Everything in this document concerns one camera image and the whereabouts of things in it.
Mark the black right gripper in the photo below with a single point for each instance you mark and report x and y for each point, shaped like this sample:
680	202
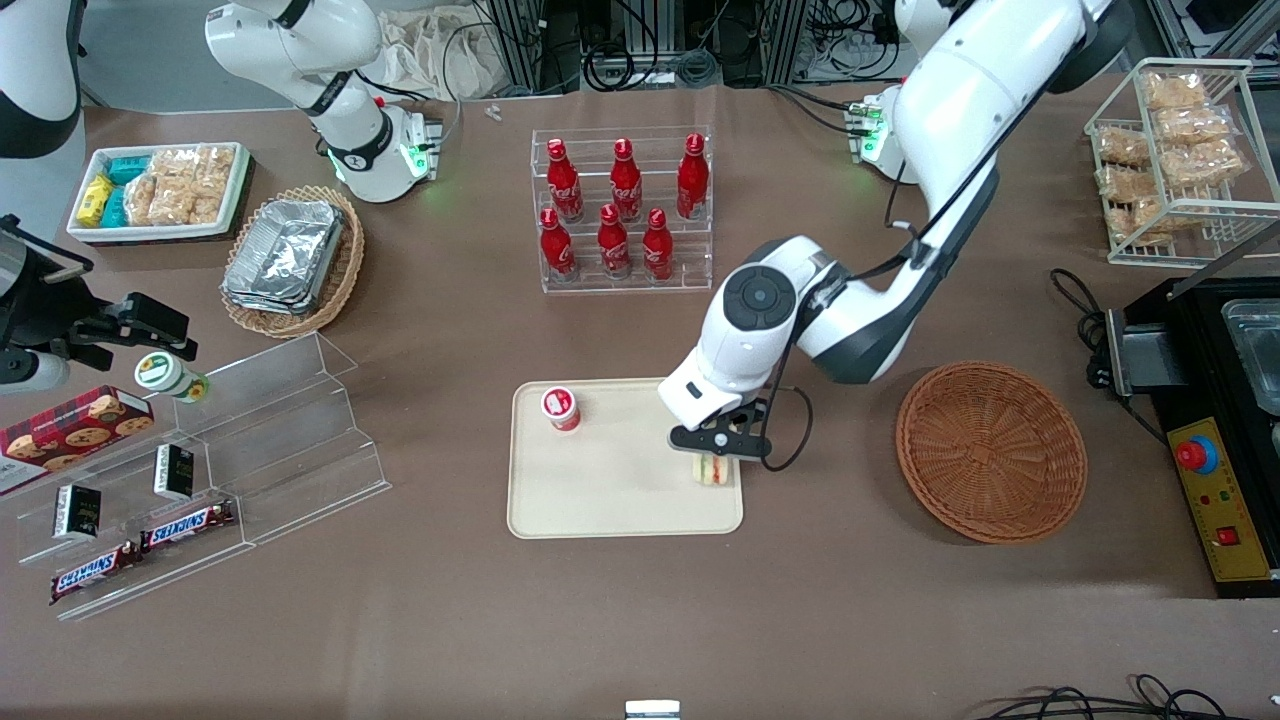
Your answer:
38	303

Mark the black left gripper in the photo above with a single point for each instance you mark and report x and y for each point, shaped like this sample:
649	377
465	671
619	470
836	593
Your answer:
739	418

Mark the triangular sandwich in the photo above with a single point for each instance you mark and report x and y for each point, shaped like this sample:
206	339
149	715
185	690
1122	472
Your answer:
712	471

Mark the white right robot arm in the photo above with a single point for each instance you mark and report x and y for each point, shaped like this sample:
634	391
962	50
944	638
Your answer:
340	100

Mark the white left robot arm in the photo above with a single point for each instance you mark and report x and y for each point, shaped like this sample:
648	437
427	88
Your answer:
960	90

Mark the beige plastic tray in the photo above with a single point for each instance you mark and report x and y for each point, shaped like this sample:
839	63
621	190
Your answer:
610	480

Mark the white rectangular snack tray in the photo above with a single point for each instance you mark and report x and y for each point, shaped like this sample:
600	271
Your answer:
85	232

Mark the oval wicker basket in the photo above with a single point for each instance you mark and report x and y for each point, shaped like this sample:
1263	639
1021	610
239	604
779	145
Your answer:
345	270

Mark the empty brown wicker basket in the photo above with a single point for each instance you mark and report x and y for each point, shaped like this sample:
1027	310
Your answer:
990	450

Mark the green white lidded cup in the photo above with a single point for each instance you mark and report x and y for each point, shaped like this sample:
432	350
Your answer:
165	374

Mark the silver foil container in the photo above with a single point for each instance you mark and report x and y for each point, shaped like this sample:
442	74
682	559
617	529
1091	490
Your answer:
285	245
290	305

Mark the clear rice cracker pack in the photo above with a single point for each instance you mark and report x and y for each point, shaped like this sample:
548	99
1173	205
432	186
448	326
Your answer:
175	163
173	203
142	200
215	170

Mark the teal snack pack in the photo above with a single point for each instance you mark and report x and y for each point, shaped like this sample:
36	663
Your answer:
128	168
115	207

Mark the red cookie box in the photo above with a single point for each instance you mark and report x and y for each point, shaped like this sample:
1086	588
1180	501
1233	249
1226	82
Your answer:
70	430

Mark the small black box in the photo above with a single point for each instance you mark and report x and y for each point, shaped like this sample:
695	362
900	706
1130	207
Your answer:
77	512
174	472

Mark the yellow snack pack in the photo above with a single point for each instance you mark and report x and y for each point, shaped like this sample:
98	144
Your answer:
95	200

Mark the red lidded cup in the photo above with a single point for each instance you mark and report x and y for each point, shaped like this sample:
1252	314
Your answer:
561	408

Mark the clear acrylic step display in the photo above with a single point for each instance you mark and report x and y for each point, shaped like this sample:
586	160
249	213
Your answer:
300	440

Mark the clear acrylic bottle rack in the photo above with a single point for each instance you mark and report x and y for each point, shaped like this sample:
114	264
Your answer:
625	285

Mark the snickers chocolate bar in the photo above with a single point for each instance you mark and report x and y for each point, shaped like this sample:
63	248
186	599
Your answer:
188	526
95	573

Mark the red cola bottle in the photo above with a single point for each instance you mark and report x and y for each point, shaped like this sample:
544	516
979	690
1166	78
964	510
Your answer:
626	190
565	190
657	250
557	250
614	248
692	185

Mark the white box edge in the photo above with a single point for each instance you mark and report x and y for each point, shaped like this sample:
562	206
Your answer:
652	710

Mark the beige cloth bag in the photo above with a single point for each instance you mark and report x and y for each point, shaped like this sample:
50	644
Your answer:
420	55

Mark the bagged rice cracker pack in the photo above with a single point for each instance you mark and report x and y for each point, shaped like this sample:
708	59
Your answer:
1135	220
1122	147
1175	92
1128	183
1205	162
1195	125

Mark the red emergency stop button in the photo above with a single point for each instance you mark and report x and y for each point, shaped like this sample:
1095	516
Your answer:
1196	455

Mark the black machine with yellow panel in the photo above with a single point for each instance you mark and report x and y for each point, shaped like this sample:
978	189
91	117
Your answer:
1200	380

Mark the metal pan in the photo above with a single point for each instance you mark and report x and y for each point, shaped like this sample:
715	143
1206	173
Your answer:
1258	350

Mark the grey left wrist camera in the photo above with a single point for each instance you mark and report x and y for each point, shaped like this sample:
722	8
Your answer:
700	398

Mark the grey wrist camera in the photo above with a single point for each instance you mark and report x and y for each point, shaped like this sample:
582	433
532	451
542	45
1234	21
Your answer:
700	398
35	370

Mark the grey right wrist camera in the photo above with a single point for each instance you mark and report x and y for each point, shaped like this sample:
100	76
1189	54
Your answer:
35	370

